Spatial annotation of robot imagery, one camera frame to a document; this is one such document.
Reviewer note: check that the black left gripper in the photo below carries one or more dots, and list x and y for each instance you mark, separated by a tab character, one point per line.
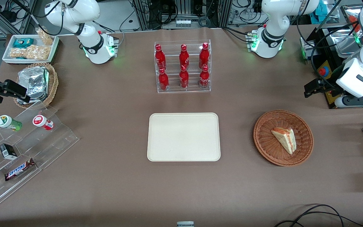
326	86

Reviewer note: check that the yellow emergency stop box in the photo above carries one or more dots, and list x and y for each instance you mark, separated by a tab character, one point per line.
325	71

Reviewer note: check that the light wicker basket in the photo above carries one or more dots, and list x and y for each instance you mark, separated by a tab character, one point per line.
53	82

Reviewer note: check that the aluminium foil container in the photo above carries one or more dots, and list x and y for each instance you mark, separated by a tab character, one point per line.
36	82

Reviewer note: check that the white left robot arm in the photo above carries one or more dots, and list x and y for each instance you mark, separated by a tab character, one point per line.
269	40

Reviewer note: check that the white rectangular snack tray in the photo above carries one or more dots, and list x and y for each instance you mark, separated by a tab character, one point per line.
8	54

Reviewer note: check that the Snickers chocolate bar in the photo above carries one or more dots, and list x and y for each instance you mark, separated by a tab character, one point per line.
19	170

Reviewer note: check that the stainless steel tray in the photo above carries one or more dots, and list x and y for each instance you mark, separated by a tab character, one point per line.
342	42

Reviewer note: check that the round brown wicker basket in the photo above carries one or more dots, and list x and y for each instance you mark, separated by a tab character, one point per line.
266	142

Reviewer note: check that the white power strip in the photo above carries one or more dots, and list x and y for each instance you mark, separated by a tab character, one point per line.
184	22

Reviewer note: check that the clear acrylic bottle rack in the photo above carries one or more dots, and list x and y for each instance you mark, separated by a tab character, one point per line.
194	90

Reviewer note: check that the large clear nut bag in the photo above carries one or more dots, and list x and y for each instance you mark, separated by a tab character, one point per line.
31	52

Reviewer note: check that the brown table cover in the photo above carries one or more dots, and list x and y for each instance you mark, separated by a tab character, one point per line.
106	189

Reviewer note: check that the triangular sandwich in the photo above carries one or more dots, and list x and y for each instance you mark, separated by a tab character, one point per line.
286	138

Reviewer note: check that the red snack cup white lid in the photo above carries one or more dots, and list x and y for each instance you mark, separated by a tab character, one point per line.
42	121

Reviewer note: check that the teal snack packet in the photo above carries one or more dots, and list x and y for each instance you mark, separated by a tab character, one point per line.
23	42

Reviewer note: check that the clear acrylic tiered snack rack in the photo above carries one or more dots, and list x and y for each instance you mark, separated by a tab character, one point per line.
55	142

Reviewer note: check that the green snack cup white lid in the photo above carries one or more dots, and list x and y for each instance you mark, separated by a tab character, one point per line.
7	122

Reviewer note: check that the small clear nut bag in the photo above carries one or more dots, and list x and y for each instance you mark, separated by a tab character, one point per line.
45	37

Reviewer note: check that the cream rectangular tray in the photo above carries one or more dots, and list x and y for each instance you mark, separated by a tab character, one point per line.
184	137

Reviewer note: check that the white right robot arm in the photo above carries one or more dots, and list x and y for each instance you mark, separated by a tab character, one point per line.
90	47

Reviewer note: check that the small black box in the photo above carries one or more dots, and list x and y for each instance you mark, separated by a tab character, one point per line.
8	151

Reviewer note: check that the teal box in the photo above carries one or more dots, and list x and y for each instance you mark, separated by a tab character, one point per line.
324	8

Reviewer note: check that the grey object at table edge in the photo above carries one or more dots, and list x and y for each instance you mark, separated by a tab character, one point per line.
185	224

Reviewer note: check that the red cola bottle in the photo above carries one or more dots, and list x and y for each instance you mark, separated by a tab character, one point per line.
184	56
204	55
160	57
204	78
163	81
184	79

